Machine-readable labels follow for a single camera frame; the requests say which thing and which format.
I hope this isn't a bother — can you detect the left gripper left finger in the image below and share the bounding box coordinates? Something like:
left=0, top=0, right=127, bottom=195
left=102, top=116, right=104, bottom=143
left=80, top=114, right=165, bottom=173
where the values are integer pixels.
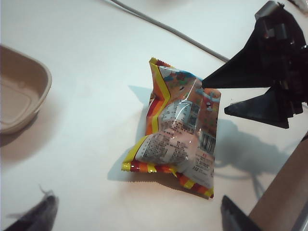
left=4, top=184, right=60, bottom=231

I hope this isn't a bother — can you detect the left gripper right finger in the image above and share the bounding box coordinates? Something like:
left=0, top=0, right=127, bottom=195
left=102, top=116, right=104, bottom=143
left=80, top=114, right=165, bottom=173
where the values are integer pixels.
left=220, top=194, right=263, bottom=231

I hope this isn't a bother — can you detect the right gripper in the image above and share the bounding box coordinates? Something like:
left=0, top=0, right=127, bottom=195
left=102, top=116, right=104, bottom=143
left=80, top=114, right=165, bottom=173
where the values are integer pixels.
left=202, top=0, right=308, bottom=130

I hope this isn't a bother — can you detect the orange yellow chips bag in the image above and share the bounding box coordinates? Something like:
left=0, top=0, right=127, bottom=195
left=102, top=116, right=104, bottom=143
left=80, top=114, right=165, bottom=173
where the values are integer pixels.
left=121, top=57, right=221, bottom=199

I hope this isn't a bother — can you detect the grey cable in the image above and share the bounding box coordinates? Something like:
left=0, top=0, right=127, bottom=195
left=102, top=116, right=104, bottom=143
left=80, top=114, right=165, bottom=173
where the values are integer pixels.
left=101, top=0, right=231, bottom=62

